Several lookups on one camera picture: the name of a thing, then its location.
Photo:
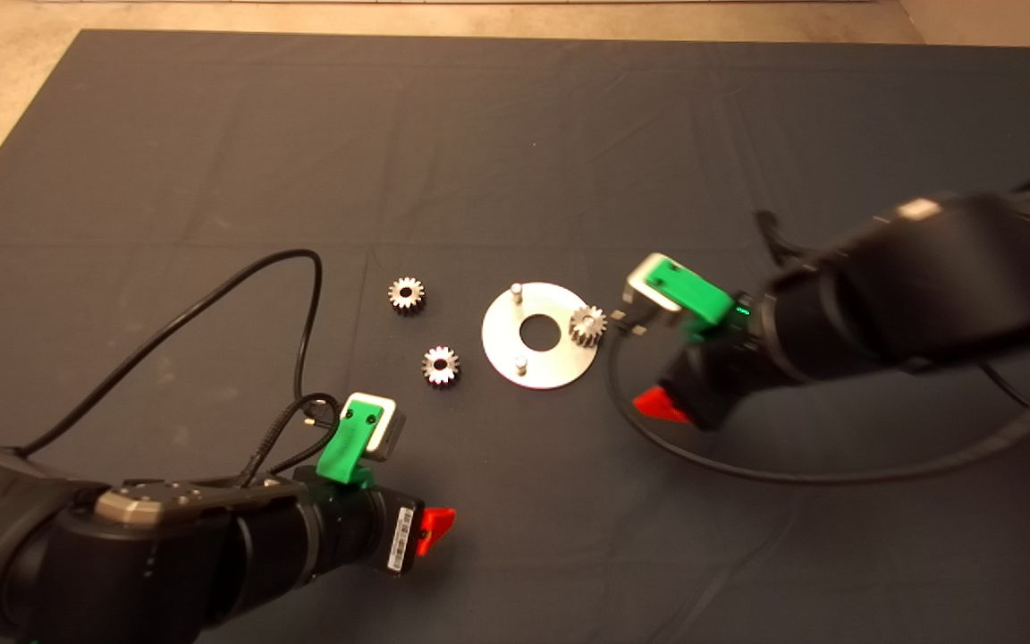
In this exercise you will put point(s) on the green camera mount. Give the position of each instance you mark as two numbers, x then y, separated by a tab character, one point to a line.
348	443
689	295

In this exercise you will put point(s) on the dark grey table cloth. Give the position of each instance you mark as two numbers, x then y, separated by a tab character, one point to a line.
390	134

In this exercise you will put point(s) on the round metal carrier plate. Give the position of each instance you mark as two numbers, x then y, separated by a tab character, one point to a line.
497	344

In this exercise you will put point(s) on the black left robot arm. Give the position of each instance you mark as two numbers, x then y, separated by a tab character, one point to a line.
122	581

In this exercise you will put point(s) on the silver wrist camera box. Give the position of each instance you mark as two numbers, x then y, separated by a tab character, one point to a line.
636	291
392	433

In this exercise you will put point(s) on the small steel planetary gear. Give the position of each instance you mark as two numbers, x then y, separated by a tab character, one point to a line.
595	331
450	371
416	299

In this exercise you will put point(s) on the green left camera mount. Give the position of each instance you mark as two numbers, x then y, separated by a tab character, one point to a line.
348	443

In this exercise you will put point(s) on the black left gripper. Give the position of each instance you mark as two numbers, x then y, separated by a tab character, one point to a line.
361	532

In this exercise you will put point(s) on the green right camera mount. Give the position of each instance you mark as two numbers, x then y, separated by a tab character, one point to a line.
689	295

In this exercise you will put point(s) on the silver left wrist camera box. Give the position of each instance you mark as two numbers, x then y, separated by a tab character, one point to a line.
392	433

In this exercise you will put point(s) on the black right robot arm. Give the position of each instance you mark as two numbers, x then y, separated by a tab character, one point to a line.
926	286

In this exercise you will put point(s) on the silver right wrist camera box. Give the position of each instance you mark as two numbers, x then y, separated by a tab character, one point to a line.
636	291

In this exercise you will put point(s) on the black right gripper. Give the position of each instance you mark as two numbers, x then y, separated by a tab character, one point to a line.
730	371

